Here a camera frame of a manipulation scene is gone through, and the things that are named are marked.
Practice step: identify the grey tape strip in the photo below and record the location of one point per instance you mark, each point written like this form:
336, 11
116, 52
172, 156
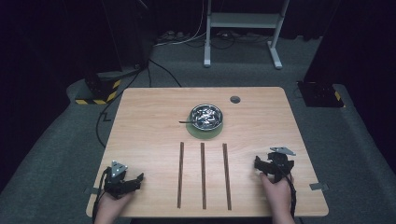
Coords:
319, 186
93, 190

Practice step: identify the grey round table grommet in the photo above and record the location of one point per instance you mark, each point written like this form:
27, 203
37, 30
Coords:
235, 99

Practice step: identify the person's left hand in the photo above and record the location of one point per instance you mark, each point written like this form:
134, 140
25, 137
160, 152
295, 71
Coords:
110, 208

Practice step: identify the person's right hand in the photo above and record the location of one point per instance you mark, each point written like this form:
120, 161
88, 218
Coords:
277, 196

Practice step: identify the power strip with plugs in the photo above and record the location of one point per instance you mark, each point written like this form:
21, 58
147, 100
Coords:
171, 35

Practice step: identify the dark wooden chopstick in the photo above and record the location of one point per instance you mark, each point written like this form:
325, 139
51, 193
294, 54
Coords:
227, 175
203, 175
180, 174

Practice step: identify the black stand with striped base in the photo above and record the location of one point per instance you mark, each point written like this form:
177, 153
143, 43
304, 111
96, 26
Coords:
99, 93

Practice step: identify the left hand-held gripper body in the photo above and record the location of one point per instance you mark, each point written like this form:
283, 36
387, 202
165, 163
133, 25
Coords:
113, 183

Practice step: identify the black floor base plate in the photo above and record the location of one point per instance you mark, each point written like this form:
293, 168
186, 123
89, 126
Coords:
320, 95

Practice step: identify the shiny metal bowl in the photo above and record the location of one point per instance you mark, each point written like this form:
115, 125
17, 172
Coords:
206, 116

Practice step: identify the white metal stand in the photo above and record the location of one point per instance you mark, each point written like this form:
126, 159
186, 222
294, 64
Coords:
243, 20

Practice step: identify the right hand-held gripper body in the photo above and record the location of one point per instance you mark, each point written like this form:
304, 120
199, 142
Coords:
280, 165

